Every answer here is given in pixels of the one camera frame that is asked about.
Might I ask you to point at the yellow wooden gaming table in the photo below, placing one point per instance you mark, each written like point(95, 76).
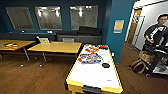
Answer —
point(95, 75)

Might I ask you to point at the small orange object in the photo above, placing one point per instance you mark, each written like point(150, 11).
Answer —
point(91, 50)

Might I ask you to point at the long grey bench sofa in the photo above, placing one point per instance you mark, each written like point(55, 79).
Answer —
point(80, 39)

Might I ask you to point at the small red flat box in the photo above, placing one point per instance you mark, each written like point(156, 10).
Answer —
point(103, 47)

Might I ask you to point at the black round disc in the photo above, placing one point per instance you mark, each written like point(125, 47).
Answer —
point(105, 65)

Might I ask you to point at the brown wooden door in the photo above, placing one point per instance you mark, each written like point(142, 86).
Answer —
point(133, 26)

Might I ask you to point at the brown backpack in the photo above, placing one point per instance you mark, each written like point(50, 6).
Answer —
point(138, 66)

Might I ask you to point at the tan cardboard box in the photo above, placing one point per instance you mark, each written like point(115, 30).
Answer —
point(146, 56)

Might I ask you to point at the red orange flat item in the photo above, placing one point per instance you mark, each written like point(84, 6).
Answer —
point(10, 46)

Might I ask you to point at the dark framed wall window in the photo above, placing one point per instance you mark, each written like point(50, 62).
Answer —
point(48, 18)
point(20, 18)
point(83, 16)

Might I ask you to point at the yellow wall sign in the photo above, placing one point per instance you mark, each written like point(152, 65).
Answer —
point(118, 26)

